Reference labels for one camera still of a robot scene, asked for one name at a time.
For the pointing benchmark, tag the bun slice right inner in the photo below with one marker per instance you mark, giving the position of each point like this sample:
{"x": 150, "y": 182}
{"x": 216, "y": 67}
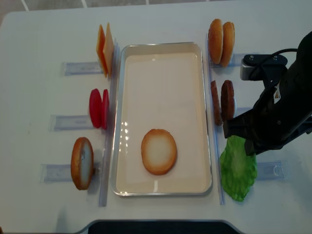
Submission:
{"x": 215, "y": 40}

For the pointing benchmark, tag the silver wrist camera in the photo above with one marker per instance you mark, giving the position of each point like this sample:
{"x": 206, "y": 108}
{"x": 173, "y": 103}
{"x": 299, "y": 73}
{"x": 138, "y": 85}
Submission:
{"x": 252, "y": 63}

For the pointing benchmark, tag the green lettuce leaf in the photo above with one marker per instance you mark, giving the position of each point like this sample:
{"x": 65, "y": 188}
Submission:
{"x": 238, "y": 170}

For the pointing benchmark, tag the bun slice right outer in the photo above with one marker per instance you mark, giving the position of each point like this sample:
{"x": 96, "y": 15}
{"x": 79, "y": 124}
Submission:
{"x": 228, "y": 43}

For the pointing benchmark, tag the red tomato slice outer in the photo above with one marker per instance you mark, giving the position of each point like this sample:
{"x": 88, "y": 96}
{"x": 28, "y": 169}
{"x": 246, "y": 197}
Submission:
{"x": 95, "y": 103}

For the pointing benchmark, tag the red tomato slice inner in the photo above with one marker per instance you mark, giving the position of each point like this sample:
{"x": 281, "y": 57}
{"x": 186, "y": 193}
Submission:
{"x": 105, "y": 109}

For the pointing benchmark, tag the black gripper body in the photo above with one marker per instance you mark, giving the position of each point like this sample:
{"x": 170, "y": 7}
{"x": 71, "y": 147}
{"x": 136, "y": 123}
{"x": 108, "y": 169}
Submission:
{"x": 286, "y": 114}

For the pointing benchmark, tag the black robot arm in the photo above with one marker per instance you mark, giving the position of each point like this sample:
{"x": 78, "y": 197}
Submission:
{"x": 299, "y": 60}

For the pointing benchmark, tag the white rectangular metal tray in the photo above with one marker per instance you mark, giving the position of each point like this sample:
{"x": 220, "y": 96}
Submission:
{"x": 161, "y": 86}

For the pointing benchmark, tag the upright bun slice left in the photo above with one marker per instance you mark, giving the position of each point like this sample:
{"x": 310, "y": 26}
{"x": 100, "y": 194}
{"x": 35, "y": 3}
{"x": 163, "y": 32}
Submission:
{"x": 82, "y": 163}

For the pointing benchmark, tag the brown meat patty outer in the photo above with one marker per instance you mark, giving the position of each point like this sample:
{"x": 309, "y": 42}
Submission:
{"x": 227, "y": 101}

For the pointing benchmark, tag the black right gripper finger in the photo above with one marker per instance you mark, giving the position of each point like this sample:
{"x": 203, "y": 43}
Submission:
{"x": 252, "y": 148}

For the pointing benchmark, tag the round bread slice in tray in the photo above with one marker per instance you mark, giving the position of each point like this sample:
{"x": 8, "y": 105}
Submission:
{"x": 158, "y": 151}

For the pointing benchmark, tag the red tomato slice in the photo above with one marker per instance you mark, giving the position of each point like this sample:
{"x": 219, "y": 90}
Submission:
{"x": 95, "y": 103}
{"x": 105, "y": 109}

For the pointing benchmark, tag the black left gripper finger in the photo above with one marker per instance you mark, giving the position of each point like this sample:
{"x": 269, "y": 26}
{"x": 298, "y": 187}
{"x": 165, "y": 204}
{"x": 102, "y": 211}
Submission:
{"x": 240, "y": 126}

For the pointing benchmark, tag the left clear acrylic rack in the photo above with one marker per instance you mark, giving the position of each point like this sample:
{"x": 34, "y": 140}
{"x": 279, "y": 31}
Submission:
{"x": 61, "y": 172}

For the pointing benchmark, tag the pale yellow cheese slice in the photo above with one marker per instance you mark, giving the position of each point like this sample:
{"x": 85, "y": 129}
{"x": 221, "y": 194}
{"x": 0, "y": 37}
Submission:
{"x": 108, "y": 50}

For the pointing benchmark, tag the orange cheese slice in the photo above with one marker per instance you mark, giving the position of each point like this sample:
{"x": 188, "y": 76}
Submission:
{"x": 99, "y": 49}

